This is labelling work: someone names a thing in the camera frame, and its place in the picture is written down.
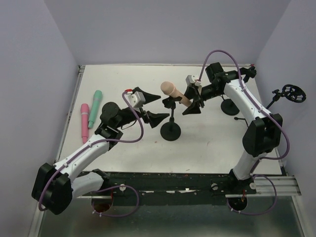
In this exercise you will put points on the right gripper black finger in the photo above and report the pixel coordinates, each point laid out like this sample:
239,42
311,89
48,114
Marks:
194,108
191,92

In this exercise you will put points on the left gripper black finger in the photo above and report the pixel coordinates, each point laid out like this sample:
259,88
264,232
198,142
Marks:
155,119
146,97

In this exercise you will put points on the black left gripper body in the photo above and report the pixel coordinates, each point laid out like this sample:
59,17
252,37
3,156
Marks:
142,110

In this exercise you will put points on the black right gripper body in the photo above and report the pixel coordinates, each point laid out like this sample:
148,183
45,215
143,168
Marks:
195,96

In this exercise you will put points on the peach toy microphone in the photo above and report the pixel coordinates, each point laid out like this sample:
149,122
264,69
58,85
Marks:
169,89

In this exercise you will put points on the black mic stand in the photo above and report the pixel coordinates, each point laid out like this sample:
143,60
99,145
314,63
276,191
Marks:
228,107
170,131

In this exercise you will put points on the pink toy microphone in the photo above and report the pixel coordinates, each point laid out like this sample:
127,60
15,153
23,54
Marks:
84,110

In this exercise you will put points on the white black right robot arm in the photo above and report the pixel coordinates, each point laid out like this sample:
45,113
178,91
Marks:
263,132

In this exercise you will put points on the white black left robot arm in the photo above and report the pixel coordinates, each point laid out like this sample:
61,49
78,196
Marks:
57,184

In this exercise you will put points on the green toy microphone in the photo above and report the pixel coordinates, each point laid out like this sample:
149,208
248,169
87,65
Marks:
97,98

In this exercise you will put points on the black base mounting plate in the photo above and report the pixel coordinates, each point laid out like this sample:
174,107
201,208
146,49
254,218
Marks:
161,189

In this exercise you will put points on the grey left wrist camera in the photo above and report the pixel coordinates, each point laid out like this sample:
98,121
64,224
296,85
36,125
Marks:
136,99

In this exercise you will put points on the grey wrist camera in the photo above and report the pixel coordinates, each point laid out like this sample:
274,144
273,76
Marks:
192,81
136,99

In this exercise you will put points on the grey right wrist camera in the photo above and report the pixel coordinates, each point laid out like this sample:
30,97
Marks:
192,81

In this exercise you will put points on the black tripod with round mount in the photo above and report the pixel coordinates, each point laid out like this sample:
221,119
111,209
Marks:
291,92

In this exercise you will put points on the aluminium rail right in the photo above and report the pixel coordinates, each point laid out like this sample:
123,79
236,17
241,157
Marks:
258,177

